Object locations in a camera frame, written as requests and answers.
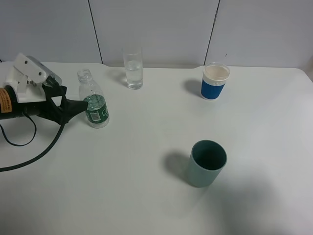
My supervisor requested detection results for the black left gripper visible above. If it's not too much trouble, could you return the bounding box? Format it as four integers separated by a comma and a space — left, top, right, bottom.
37, 85, 88, 124

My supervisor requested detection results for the clear bottle with green label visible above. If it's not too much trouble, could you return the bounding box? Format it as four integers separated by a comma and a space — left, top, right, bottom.
77, 69, 110, 129

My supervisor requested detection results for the tall clear drinking glass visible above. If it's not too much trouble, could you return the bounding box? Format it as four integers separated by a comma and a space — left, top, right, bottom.
122, 47, 143, 90

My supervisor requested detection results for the teal plastic cup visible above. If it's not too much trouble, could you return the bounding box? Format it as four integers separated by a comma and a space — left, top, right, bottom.
186, 140, 227, 188

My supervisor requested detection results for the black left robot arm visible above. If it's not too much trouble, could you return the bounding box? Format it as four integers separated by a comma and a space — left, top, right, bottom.
0, 85, 88, 125

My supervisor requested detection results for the blue and white paper cup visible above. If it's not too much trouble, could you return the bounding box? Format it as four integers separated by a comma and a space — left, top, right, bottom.
201, 62, 230, 100

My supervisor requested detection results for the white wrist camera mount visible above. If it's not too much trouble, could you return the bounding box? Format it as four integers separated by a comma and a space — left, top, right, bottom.
2, 52, 63, 103

